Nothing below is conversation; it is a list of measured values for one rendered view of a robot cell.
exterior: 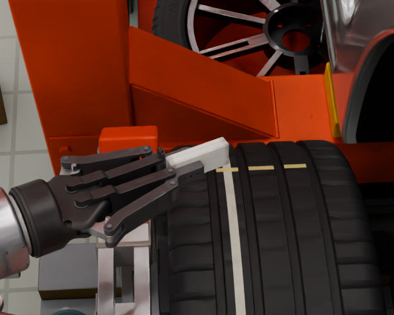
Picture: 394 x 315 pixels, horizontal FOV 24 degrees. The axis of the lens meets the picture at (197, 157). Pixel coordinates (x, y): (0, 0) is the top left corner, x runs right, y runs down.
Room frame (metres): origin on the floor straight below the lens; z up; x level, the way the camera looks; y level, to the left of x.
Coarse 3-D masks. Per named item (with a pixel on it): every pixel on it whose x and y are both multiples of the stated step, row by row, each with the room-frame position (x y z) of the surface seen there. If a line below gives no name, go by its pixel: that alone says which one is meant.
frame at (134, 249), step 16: (144, 224) 0.50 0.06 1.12; (96, 240) 0.48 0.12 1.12; (128, 240) 0.47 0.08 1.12; (144, 240) 0.47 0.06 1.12; (112, 256) 0.45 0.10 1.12; (128, 256) 0.46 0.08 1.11; (144, 256) 0.45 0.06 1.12; (112, 272) 0.43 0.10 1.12; (128, 272) 0.60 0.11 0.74; (144, 272) 0.43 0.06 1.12; (112, 288) 0.41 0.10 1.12; (128, 288) 0.58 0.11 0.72; (144, 288) 0.41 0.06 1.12; (112, 304) 0.39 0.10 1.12; (144, 304) 0.39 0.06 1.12
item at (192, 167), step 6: (192, 162) 0.50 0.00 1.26; (198, 162) 0.50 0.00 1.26; (180, 168) 0.49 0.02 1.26; (186, 168) 0.49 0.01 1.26; (192, 168) 0.49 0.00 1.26; (198, 168) 0.49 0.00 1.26; (204, 168) 0.49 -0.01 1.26; (180, 174) 0.48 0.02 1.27; (186, 174) 0.48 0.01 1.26; (192, 174) 0.48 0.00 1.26; (198, 174) 0.49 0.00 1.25; (204, 174) 0.49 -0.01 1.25; (168, 180) 0.47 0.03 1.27; (180, 180) 0.48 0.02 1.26; (186, 180) 0.48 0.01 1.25; (192, 180) 0.48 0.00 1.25; (174, 192) 0.46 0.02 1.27; (174, 198) 0.45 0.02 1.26
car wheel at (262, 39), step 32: (160, 0) 1.39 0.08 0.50; (192, 0) 1.38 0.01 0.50; (224, 0) 1.49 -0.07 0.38; (256, 0) 1.40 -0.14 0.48; (288, 0) 1.55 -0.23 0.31; (160, 32) 1.29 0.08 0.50; (192, 32) 1.29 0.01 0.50; (288, 32) 1.35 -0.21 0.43; (320, 32) 1.34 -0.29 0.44; (288, 64) 1.24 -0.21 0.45
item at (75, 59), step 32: (32, 0) 0.86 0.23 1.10; (64, 0) 0.87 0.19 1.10; (96, 0) 0.87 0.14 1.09; (32, 32) 0.86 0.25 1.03; (64, 32) 0.87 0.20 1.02; (96, 32) 0.87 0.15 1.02; (128, 32) 0.98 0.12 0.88; (32, 64) 0.86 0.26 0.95; (64, 64) 0.87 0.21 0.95; (96, 64) 0.87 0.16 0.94; (128, 64) 0.91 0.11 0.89; (64, 96) 0.86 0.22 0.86; (96, 96) 0.87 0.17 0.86; (128, 96) 0.87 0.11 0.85; (64, 128) 0.86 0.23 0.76; (96, 128) 0.87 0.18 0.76
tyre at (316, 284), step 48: (240, 144) 0.65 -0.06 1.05; (288, 144) 0.64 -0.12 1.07; (192, 192) 0.52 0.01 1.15; (240, 192) 0.52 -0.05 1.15; (288, 192) 0.52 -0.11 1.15; (336, 192) 0.52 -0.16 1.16; (192, 240) 0.45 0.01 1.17; (240, 240) 0.45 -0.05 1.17; (288, 240) 0.45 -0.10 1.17; (336, 240) 0.45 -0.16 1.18; (192, 288) 0.39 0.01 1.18; (288, 288) 0.39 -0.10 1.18; (336, 288) 0.39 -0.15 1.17
